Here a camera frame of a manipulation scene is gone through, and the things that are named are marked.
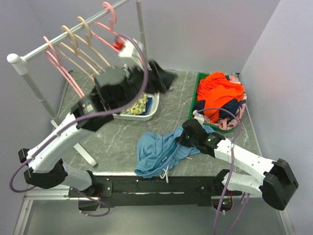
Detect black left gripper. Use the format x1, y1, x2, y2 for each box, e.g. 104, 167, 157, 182
113, 58, 178, 113

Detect light blue shorts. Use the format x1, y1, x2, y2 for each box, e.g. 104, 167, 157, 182
134, 126, 200, 183

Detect pink hanger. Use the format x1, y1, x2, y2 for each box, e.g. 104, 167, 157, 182
43, 36, 85, 98
92, 1, 123, 53

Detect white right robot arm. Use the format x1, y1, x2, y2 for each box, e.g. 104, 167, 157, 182
179, 119, 299, 211

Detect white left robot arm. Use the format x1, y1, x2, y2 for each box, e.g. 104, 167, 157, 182
19, 66, 144, 197

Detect beige hanger right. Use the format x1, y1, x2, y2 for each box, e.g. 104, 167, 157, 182
73, 16, 115, 71

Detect beige hanger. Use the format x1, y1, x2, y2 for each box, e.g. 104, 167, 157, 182
57, 25, 103, 80
73, 16, 115, 71

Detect beige hanger left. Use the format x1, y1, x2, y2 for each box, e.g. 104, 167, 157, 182
57, 25, 103, 80

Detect white plastic laundry basket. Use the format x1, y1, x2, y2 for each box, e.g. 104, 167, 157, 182
113, 93, 160, 121

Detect green plastic tray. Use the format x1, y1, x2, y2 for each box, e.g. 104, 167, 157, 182
188, 72, 234, 133

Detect lemon print cloth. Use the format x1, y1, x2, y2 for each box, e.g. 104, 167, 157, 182
121, 93, 148, 116

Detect navy pink floral garment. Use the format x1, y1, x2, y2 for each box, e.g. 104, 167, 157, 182
194, 74, 247, 130

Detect orange garment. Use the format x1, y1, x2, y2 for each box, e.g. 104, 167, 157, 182
197, 71, 245, 123

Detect white metal clothes rack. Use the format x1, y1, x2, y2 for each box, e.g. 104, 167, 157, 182
6, 0, 174, 167

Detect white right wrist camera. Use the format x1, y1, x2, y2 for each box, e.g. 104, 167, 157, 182
192, 110, 204, 124

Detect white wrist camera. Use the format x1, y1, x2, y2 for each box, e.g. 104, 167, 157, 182
113, 37, 143, 69
192, 110, 204, 124

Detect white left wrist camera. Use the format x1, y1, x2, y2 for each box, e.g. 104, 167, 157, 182
113, 37, 143, 69

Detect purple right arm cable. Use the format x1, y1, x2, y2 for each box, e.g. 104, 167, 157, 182
197, 107, 251, 235

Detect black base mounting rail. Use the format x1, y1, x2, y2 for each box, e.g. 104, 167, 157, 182
67, 175, 243, 209

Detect aluminium frame rail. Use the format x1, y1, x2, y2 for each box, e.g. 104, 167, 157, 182
24, 188, 74, 200

